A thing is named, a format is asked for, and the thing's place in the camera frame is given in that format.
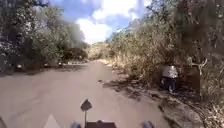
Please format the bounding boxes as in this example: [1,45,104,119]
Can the dirt verge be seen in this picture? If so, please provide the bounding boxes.
[99,59,224,128]

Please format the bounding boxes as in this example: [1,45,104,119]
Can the robot's own part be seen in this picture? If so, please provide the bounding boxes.
[71,121,82,128]
[143,120,155,128]

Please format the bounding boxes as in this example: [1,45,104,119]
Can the dry roadside bushes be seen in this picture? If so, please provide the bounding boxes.
[105,0,224,101]

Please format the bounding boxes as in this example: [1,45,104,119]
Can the white roadside marker post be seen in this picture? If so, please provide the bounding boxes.
[161,65,179,93]

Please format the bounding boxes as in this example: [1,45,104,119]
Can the robot's own dark block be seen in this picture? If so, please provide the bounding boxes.
[85,120,118,128]

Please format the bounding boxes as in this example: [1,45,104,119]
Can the row of green trees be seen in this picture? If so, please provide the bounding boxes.
[0,0,90,73]

